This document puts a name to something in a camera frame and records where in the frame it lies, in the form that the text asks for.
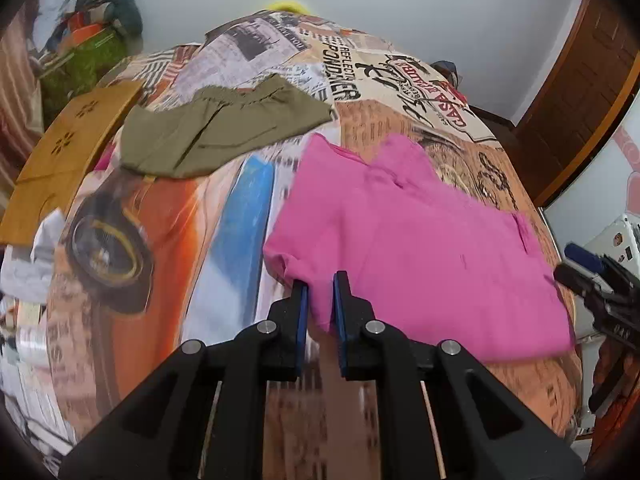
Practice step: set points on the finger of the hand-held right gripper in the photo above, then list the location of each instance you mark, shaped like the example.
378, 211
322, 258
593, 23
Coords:
582, 255
575, 280

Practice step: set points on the pink pants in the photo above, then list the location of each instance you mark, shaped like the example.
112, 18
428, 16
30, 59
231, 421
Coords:
415, 240

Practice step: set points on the wooden lap tray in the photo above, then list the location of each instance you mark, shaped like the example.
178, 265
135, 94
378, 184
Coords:
65, 160

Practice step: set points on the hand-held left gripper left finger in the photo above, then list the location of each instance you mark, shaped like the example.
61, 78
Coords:
301, 320

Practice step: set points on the yellow foam pad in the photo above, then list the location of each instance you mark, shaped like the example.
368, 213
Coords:
285, 4

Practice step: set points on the blue backpack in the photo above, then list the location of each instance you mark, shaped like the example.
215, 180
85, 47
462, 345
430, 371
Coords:
445, 71

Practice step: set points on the striped brown curtain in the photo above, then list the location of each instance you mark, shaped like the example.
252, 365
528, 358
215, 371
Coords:
17, 100

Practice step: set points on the olive green pants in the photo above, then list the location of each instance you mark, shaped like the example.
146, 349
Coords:
220, 130

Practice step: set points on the green fabric bag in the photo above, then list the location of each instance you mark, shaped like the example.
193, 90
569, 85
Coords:
82, 70

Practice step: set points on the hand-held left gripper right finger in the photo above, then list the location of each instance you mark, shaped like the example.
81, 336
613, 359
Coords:
340, 320

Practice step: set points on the brown wooden door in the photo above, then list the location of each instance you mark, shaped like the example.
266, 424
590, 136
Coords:
585, 85

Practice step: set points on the white stickered case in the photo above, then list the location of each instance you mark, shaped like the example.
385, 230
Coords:
617, 235

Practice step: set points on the pile of clothes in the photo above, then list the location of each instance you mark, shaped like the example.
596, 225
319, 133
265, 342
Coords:
105, 5

